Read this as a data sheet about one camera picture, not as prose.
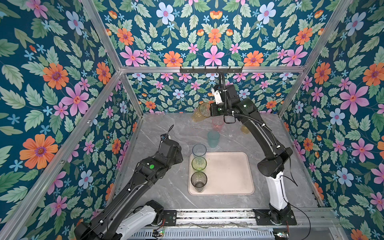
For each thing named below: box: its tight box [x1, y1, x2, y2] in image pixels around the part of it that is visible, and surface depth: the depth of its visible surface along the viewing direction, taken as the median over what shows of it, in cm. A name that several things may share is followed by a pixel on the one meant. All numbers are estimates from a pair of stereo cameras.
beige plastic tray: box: [188, 151, 255, 196], surface depth 91 cm
